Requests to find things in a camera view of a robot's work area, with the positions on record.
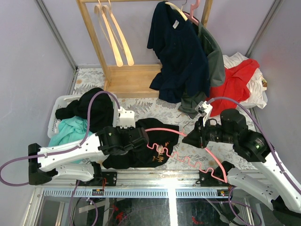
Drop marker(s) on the wooden clothes rack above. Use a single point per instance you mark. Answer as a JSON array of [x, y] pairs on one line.
[[134, 18]]

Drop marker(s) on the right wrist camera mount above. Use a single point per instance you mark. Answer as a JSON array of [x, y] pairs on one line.
[[204, 109]]

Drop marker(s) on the red t shirt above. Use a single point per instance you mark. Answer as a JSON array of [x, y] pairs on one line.
[[236, 79]]

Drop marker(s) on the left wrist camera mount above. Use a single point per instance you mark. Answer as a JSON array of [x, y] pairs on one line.
[[126, 118]]

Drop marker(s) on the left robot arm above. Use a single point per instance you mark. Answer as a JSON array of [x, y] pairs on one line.
[[48, 163]]

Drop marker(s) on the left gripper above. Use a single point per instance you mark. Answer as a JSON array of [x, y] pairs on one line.
[[132, 129]]

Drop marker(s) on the floral table mat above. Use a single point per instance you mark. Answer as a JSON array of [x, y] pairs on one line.
[[167, 113]]

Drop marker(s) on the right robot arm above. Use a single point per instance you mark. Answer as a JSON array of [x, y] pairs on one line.
[[253, 147]]

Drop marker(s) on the black garment in basket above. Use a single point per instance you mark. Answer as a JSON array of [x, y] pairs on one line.
[[101, 114]]

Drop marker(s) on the pink hanger on rack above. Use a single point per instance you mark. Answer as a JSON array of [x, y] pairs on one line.
[[190, 15]]

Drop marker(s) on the black t shirt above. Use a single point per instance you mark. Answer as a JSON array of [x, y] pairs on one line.
[[161, 144]]

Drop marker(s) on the wooden hanger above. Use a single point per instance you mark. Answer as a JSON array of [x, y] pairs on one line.
[[123, 45], [110, 38]]

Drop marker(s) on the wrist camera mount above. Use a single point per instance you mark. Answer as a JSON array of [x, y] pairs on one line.
[[126, 118], [204, 109]]

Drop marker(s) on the white garment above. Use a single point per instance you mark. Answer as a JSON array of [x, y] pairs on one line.
[[257, 84]]

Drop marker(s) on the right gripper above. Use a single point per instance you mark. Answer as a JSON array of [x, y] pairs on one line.
[[196, 137]]

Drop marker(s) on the navy t shirt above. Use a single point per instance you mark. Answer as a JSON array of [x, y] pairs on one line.
[[185, 66]]

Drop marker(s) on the teal cloth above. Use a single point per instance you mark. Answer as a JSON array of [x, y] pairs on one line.
[[68, 130]]

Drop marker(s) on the grey t shirt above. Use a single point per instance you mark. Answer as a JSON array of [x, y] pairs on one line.
[[216, 70]]

